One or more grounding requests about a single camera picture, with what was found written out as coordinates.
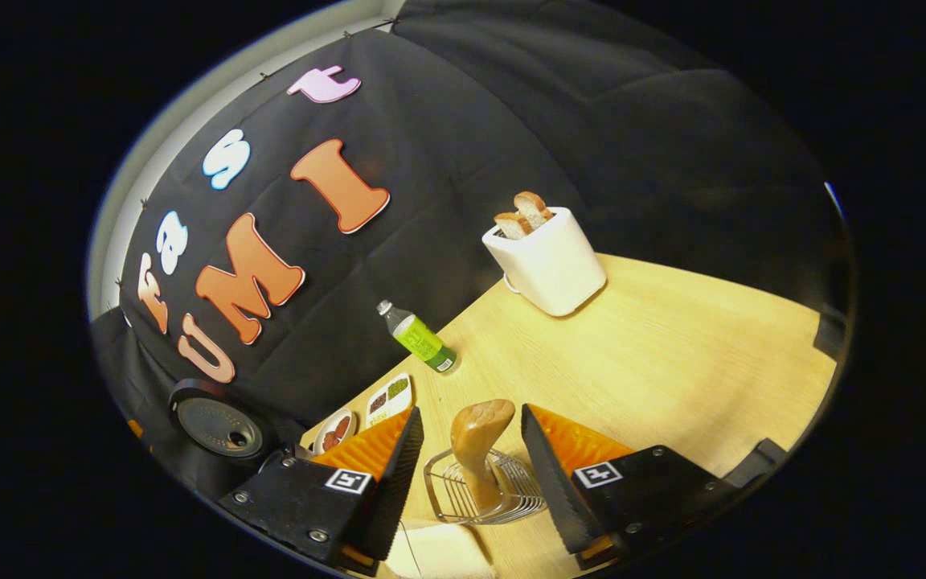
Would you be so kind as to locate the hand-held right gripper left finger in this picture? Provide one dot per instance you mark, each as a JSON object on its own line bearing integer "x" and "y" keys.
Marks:
{"x": 395, "y": 490}

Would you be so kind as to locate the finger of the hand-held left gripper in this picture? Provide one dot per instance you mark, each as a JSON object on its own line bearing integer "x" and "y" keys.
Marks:
{"x": 135, "y": 429}

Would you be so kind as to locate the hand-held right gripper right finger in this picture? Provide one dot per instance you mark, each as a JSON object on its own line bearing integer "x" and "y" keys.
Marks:
{"x": 555, "y": 490}

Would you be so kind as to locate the dark grey rice cooker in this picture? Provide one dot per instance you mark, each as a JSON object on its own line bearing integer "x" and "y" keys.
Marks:
{"x": 214, "y": 422}

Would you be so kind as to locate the brown meat piece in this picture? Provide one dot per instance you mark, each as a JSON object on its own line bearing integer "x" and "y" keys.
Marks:
{"x": 329, "y": 442}
{"x": 341, "y": 426}

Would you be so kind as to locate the white round plate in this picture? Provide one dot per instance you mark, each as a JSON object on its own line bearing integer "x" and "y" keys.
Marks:
{"x": 320, "y": 442}

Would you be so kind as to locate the white divided bean dish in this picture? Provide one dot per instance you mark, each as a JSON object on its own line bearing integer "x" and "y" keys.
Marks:
{"x": 389, "y": 398}

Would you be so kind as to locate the green plastic bottle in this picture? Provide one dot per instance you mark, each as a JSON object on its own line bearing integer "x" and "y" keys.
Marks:
{"x": 421, "y": 339}

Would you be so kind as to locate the white toaster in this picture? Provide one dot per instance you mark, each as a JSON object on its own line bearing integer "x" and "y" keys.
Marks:
{"x": 551, "y": 265}

